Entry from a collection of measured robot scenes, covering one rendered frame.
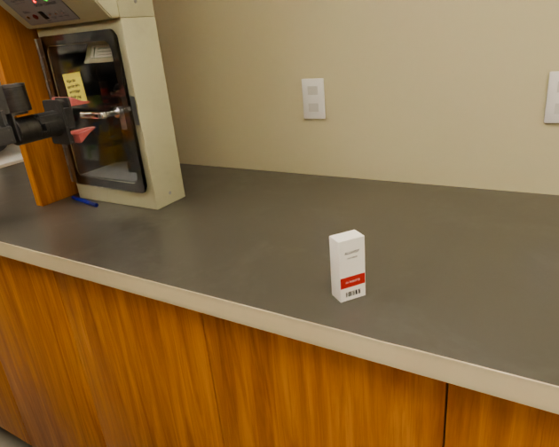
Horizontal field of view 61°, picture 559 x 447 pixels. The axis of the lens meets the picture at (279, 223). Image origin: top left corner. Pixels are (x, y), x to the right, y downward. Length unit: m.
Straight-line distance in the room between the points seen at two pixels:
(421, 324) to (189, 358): 0.50
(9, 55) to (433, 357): 1.26
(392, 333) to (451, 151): 0.72
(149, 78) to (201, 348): 0.67
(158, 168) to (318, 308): 0.68
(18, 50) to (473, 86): 1.18
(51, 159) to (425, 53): 1.07
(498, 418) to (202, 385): 0.57
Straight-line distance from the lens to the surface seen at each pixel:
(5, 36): 1.50
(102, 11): 1.22
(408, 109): 1.34
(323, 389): 0.86
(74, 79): 1.38
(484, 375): 0.69
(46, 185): 1.54
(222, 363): 0.97
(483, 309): 0.79
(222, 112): 1.63
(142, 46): 1.27
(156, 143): 1.29
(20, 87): 1.17
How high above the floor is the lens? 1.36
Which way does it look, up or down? 22 degrees down
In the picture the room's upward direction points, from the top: 5 degrees counter-clockwise
